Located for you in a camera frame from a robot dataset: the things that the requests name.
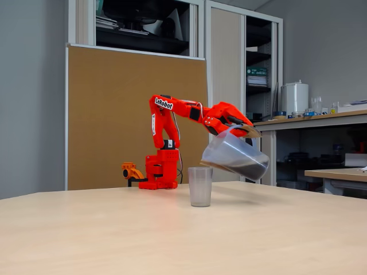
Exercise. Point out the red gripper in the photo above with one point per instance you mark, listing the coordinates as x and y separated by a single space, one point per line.
224 113

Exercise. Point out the wooden top low desk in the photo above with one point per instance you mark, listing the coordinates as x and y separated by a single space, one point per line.
335 173

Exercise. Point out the stack of papers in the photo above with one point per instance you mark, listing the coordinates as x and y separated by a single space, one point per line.
257 81

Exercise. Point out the green box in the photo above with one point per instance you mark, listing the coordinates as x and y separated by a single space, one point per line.
256 71

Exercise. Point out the grey open shelf cabinet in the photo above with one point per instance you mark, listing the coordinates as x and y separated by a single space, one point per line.
86 23

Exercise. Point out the wooden top side bench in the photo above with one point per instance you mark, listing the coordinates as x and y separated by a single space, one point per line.
309 120

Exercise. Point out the small yellow labelled bottle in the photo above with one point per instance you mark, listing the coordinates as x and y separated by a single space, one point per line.
334 109

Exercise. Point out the clear plastic cup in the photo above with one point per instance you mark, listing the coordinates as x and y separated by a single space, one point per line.
200 189

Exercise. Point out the blue tape roll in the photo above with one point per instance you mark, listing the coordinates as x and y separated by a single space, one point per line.
280 113

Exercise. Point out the red robot arm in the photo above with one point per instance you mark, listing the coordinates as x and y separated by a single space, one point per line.
166 160

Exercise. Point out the brown cork pinboard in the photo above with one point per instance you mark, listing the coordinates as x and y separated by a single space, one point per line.
109 114

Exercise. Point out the grey roller door cabinet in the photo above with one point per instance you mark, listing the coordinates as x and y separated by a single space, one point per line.
226 71

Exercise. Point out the white flat box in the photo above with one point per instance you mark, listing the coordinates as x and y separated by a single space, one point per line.
355 160

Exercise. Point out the clear drinking glass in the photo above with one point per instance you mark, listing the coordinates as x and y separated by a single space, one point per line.
316 104

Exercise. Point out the translucent plastic pitcher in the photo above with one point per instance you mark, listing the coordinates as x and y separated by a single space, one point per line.
238 154

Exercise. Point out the orange table clamp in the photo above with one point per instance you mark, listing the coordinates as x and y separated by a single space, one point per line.
132 172

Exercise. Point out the white cylindrical water kettle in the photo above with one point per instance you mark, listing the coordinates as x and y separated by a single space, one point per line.
295 97

